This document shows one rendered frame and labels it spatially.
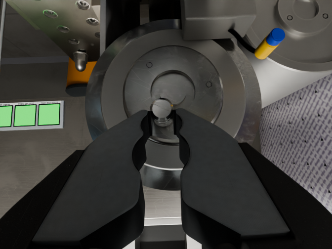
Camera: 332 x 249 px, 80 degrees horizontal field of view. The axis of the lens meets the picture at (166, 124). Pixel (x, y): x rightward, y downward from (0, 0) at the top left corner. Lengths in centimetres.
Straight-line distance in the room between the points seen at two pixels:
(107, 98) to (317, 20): 19
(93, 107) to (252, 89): 13
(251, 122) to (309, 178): 17
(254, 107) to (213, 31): 7
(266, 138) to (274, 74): 22
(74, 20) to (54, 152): 30
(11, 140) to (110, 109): 48
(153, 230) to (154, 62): 50
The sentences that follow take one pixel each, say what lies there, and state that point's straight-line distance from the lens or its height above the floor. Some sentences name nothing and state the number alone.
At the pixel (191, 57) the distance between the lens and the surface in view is 16.
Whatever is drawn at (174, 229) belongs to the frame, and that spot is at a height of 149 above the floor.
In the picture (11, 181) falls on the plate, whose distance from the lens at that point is 62.
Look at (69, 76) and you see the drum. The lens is 207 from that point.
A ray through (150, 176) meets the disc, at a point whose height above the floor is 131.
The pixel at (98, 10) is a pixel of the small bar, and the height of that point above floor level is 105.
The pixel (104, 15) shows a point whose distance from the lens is 22.
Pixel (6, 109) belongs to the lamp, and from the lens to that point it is 64.
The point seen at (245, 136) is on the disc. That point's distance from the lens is 17.
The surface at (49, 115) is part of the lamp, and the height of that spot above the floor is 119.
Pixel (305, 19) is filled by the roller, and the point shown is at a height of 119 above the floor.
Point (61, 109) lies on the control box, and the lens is 56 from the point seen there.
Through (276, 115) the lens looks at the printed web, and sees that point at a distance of 38.
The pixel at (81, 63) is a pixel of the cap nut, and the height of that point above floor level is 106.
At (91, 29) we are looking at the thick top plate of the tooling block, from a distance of 49.
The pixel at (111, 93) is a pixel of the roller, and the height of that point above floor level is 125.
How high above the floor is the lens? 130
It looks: 9 degrees down
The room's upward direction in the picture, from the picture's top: 178 degrees clockwise
